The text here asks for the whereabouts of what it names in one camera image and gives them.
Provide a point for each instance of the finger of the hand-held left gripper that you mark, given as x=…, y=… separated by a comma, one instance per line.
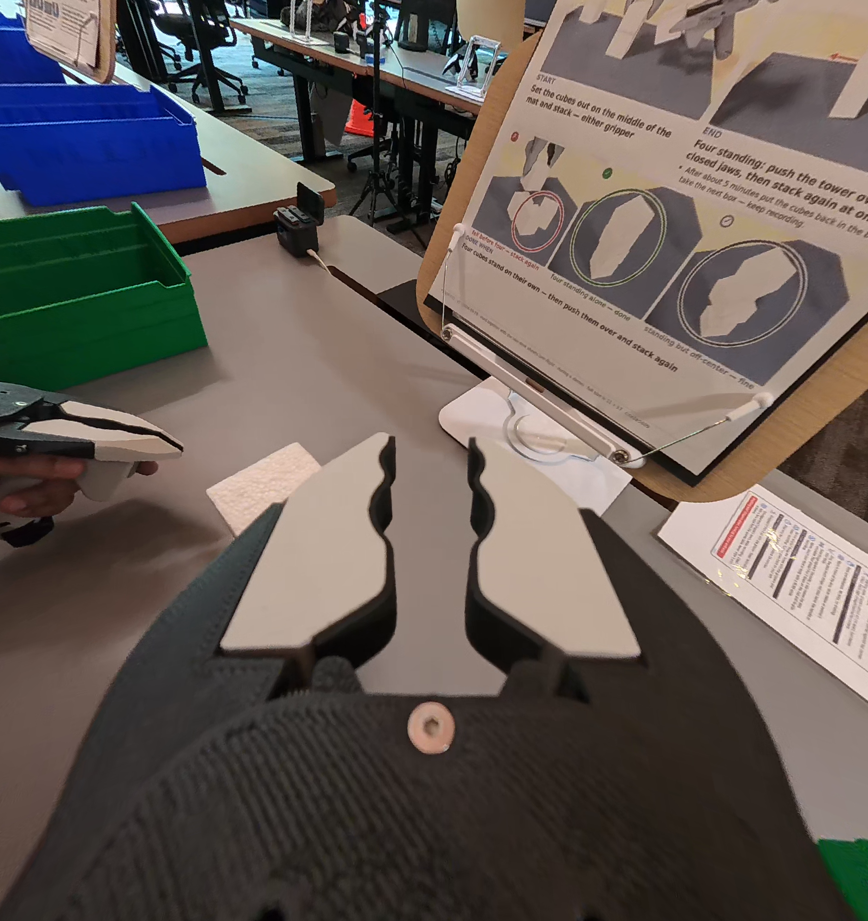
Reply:
x=128, y=450
x=106, y=416

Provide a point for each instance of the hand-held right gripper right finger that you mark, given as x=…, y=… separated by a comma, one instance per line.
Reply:
x=549, y=568

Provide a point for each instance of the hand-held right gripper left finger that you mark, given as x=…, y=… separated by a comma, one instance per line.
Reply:
x=318, y=554

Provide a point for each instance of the white foam cube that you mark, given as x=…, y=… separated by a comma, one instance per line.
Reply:
x=261, y=482

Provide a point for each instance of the green plastic bin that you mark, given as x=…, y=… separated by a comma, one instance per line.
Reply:
x=74, y=288
x=858, y=874

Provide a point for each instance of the grey desk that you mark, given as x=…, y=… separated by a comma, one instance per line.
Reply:
x=297, y=345

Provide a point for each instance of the person's left hand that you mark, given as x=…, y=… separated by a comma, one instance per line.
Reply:
x=31, y=486

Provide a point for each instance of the laminated white info sheet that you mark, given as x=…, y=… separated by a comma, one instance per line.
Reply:
x=801, y=583

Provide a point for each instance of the black battery charger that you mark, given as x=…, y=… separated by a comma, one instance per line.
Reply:
x=293, y=230

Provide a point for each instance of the blue plastic bin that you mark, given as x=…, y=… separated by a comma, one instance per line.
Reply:
x=9, y=54
x=95, y=151

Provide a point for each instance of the wooden document stand white base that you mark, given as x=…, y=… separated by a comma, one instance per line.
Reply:
x=822, y=403

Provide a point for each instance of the printed instruction sheet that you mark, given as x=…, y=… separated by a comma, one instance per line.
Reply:
x=693, y=237

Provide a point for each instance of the black tripod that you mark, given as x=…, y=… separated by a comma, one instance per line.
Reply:
x=385, y=165

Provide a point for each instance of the black office chair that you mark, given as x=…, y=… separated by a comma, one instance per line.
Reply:
x=203, y=43

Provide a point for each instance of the wooden board with paper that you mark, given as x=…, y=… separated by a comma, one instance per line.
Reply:
x=74, y=29

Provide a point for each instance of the long table black legs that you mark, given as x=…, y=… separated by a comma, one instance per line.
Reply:
x=376, y=68

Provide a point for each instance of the clear acrylic sign holder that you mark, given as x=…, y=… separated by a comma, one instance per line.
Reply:
x=478, y=65

